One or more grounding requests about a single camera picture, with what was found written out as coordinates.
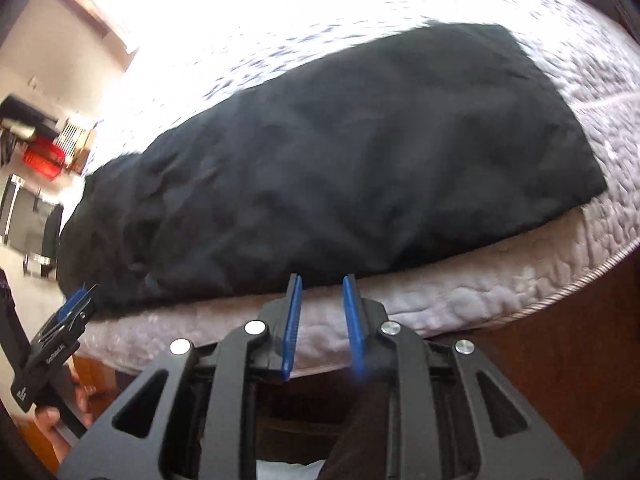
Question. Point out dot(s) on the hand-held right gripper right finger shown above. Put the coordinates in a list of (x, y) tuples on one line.
[(352, 330)]

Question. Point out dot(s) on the grey quilted bedspread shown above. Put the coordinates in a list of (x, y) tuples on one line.
[(500, 285)]

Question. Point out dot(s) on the wooden bed frame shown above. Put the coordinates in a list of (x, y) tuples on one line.
[(575, 360)]

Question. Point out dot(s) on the red plastic crate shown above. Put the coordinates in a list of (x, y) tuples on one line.
[(42, 160)]

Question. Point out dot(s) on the black pants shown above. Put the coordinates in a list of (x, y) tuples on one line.
[(325, 170)]

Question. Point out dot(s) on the person's leg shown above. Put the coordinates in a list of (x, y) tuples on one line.
[(360, 435)]

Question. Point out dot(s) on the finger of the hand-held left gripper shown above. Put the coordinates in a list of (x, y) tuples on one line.
[(86, 305), (70, 305)]

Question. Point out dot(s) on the black hanging garment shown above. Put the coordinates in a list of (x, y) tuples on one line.
[(25, 110)]

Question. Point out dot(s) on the person's left hand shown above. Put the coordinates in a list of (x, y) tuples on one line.
[(50, 422)]

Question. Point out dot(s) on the striped white container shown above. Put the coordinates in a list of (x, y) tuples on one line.
[(74, 135)]

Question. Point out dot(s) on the black chair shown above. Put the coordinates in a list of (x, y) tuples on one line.
[(30, 225)]

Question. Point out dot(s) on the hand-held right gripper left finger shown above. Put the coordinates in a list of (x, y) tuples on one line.
[(291, 330)]

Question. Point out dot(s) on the cardboard box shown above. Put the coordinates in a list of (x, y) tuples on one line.
[(82, 157)]

